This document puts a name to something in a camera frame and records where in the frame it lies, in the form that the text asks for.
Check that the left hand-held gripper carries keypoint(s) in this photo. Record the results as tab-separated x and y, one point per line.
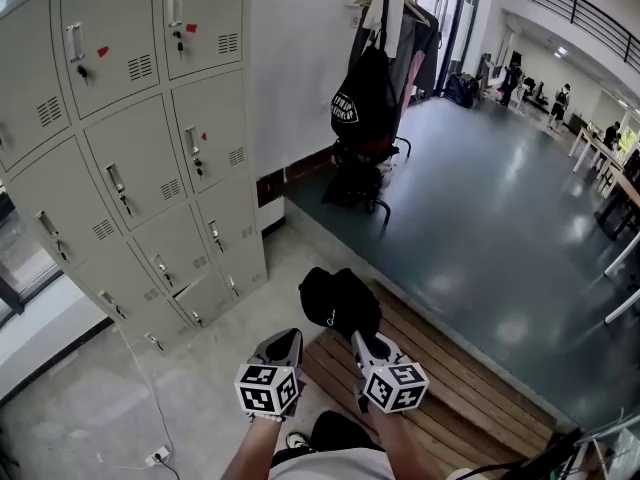
265	388

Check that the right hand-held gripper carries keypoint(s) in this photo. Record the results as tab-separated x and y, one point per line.
395	388

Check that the black cap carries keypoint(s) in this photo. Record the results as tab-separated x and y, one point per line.
340	303

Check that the black coat rack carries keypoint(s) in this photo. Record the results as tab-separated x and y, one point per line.
388	3

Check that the person's left forearm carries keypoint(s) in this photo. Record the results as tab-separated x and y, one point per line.
252	448

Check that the person's right forearm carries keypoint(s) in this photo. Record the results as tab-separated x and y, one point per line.
387	433

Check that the wooden slatted bench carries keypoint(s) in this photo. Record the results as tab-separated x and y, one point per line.
450	393

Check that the person's black shorts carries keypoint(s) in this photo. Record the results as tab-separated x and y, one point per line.
340	433

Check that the person's left shoe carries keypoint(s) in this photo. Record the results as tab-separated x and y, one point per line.
299	440

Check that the person's white shirt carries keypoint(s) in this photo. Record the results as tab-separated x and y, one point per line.
330	465

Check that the white rectangular box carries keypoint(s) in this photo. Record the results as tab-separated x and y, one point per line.
272	220

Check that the white power socket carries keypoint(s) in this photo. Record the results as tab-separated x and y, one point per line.
157	455

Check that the black nylon bag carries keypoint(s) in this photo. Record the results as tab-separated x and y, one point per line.
350	188

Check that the dark brown baseboard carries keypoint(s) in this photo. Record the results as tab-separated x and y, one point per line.
305	168

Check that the black chair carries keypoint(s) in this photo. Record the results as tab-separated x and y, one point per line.
555	450

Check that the red cloth item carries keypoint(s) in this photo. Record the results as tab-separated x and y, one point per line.
380	144

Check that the grey metal locker cabinet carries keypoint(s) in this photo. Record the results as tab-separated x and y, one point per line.
125	143

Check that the black luggage pile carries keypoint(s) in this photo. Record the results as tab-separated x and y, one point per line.
462	90

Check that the pink garment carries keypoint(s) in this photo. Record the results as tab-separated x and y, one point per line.
417	75

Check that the round wooden table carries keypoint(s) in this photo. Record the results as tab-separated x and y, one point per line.
627	188

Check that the dark grey jacket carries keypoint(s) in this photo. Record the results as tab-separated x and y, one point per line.
427	53

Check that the grey standing machine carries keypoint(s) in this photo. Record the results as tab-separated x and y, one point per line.
486	67

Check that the white garment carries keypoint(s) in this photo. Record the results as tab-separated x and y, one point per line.
397	18

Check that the wooden clothes hanger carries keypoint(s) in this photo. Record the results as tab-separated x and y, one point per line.
365	0
417	10

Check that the black mezzanine railing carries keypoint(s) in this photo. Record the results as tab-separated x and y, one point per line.
575	13

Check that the no-smoking wall sign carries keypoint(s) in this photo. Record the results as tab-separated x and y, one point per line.
355	21

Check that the large glass window wall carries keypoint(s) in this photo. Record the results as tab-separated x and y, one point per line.
457	18

